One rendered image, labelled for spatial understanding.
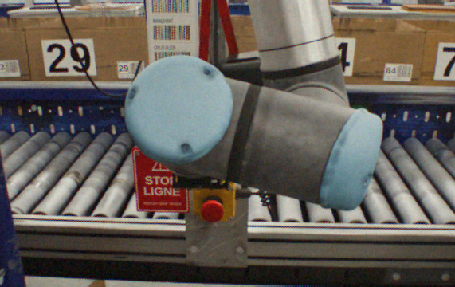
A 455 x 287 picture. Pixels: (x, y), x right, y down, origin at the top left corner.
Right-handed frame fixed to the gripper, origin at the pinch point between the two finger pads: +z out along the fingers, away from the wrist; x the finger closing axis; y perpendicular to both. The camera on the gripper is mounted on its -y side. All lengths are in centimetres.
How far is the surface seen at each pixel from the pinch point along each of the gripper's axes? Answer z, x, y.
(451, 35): 56, 65, -42
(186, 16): -0.8, -4.0, -21.7
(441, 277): 26, 45, 22
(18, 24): 82, -76, -58
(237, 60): -2.2, 4.4, -13.7
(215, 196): 7.7, 0.5, 6.9
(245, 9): 437, 4, -228
